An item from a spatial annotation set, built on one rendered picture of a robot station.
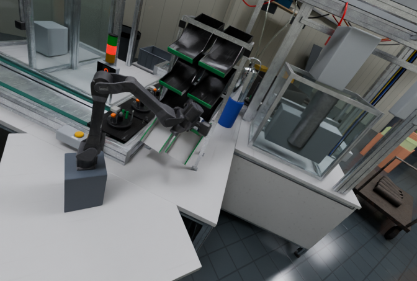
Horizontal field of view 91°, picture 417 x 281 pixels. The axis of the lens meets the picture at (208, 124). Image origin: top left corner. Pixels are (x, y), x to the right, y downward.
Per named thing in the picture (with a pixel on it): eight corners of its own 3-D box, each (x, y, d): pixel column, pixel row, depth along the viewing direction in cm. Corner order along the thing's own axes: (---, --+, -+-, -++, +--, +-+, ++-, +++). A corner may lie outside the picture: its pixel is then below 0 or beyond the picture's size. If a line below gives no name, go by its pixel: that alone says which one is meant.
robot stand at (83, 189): (64, 213, 83) (64, 180, 74) (64, 185, 92) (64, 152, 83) (102, 205, 91) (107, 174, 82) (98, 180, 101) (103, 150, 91)
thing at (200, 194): (215, 227, 106) (216, 224, 104) (-37, 105, 111) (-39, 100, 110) (241, 117, 229) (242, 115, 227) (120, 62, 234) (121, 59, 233)
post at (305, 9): (249, 122, 220) (334, -30, 152) (242, 118, 220) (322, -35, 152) (249, 120, 224) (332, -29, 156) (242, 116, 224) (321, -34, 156)
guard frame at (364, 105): (321, 181, 174) (385, 113, 140) (247, 146, 177) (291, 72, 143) (311, 151, 214) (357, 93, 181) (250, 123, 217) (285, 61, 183)
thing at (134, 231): (-61, 393, 47) (-65, 391, 45) (8, 138, 106) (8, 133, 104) (199, 269, 87) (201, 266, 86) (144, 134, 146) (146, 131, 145)
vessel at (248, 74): (242, 105, 178) (264, 63, 159) (228, 98, 178) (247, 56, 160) (244, 99, 190) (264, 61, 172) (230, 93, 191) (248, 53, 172)
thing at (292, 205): (300, 259, 206) (362, 207, 164) (200, 211, 210) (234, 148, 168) (291, 206, 265) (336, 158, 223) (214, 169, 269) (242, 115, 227)
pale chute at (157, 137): (161, 154, 113) (159, 152, 109) (142, 142, 115) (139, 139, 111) (189, 113, 120) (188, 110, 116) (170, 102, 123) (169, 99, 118)
